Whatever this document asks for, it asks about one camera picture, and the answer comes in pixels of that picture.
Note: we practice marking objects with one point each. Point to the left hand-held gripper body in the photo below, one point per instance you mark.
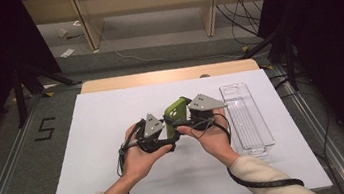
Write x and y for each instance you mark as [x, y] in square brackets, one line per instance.
[153, 126]

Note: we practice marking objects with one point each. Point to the black metal stand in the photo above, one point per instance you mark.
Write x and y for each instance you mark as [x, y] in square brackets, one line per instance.
[20, 96]
[289, 58]

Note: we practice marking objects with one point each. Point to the flat white paper scrap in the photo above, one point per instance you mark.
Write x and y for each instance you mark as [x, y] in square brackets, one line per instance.
[67, 52]

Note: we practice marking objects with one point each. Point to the white table cover sheet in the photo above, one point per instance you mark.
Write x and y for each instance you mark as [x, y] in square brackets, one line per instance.
[96, 127]

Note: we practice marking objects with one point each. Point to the clear plastic packaging tray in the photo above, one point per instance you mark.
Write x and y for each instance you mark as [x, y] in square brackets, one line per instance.
[250, 117]

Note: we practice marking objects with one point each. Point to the small white paper scrap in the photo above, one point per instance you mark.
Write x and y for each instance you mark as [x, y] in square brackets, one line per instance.
[62, 32]

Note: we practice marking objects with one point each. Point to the person's right hand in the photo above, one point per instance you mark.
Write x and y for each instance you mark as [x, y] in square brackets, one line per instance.
[216, 141]

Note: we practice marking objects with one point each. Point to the green cartoon phone case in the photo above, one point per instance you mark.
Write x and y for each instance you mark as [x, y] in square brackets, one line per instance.
[176, 109]

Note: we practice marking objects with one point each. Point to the person's left hand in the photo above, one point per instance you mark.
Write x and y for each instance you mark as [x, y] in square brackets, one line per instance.
[138, 165]

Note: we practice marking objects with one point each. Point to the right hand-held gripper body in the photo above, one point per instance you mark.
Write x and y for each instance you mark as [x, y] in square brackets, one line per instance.
[204, 103]

